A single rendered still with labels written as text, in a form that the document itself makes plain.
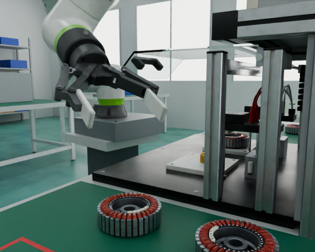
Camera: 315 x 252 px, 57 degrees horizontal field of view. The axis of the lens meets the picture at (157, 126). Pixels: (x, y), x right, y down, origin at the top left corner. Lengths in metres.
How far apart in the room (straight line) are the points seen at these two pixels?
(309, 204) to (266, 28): 0.29
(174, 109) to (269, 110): 5.71
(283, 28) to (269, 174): 0.24
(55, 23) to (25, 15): 7.82
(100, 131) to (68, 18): 0.68
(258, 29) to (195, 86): 5.48
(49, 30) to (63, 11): 0.05
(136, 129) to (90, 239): 0.84
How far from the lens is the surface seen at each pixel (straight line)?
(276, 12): 0.52
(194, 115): 6.02
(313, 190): 0.53
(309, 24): 0.51
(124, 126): 1.24
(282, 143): 0.95
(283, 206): 0.61
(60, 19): 0.72
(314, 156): 0.52
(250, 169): 0.71
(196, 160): 0.81
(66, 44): 0.64
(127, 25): 6.96
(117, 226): 0.49
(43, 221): 0.59
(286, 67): 0.73
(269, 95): 0.53
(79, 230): 0.54
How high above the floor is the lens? 1.00
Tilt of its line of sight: 9 degrees down
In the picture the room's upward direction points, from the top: straight up
